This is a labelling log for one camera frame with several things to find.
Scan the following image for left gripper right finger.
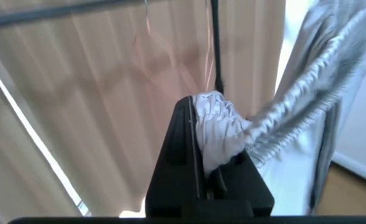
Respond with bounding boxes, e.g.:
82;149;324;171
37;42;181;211
206;150;275;218

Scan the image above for black clothes rack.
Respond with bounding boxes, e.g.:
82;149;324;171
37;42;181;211
0;0;226;96

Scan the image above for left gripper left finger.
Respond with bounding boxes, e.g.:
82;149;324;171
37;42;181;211
145;95;207;218

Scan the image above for pale grey shorts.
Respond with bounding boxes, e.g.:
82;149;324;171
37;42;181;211
192;0;366;216

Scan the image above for pink clothes hanger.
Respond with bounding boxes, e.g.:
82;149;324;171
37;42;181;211
131;0;199;91
203;0;217;93

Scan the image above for beige curtain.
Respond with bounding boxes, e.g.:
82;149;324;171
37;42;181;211
0;0;286;218

